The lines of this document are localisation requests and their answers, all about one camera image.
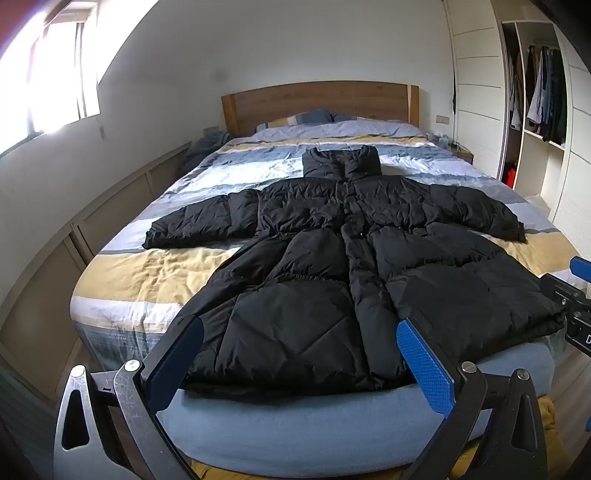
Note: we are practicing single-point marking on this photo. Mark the red object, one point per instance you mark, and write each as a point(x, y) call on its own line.
point(510, 177)

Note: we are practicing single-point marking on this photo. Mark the wooden headboard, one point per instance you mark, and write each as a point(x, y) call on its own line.
point(300, 99)

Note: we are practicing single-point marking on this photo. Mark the white wardrobe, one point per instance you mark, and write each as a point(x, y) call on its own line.
point(475, 69)

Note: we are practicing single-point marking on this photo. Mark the beige low cabinet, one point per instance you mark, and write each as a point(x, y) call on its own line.
point(69, 217)

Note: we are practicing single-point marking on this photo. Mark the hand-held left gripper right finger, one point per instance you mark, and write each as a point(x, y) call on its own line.
point(425, 364)

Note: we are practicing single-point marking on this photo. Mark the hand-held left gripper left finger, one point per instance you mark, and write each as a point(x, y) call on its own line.
point(178, 364)

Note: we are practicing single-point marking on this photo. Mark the blue cloth bundle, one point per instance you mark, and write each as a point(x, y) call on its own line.
point(205, 150)

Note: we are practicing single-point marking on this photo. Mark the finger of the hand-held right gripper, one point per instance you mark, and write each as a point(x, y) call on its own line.
point(581, 266)
point(561, 290)

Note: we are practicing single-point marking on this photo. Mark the bed with striped duvet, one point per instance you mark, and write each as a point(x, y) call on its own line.
point(138, 272)

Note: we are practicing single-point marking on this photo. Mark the wooden nightstand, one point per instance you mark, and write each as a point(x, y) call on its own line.
point(463, 154)

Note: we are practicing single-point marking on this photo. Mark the blue striped pillow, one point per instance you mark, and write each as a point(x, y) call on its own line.
point(314, 116)

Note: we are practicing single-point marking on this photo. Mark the dark blue pillow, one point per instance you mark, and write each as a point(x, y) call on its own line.
point(344, 117)

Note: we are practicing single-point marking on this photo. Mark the window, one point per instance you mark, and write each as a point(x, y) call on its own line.
point(41, 78)

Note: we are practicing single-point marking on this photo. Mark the small bottles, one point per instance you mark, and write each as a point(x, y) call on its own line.
point(438, 139)

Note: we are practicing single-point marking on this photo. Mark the row of hanging clothes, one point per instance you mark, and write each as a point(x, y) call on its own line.
point(545, 92)

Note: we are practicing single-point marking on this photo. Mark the black puffer coat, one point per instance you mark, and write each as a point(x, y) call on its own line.
point(300, 286)

